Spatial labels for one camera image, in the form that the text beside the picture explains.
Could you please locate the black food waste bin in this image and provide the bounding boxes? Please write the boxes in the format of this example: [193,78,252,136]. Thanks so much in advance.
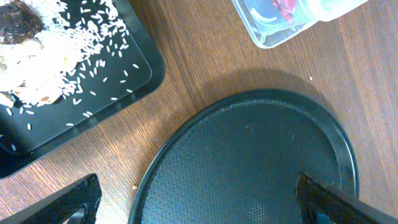
[1,0,165,179]

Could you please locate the red snack wrapper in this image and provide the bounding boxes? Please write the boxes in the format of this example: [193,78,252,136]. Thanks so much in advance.
[272,0,297,21]

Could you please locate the brown food scrap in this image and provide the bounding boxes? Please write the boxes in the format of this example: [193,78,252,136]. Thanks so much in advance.
[1,1,44,45]

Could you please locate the round black tray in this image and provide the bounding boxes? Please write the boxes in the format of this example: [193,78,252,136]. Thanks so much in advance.
[129,89,359,223]

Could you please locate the clear plastic waste bin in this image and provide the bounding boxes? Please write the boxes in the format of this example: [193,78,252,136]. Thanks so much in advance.
[233,0,367,49]

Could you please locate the pile of rice waste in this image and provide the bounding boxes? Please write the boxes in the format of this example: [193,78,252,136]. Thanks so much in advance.
[1,1,127,108]

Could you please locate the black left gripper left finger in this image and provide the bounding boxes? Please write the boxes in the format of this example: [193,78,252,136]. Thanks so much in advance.
[1,174,101,224]

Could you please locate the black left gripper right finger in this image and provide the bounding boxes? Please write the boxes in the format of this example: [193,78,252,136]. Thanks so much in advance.
[295,172,397,224]

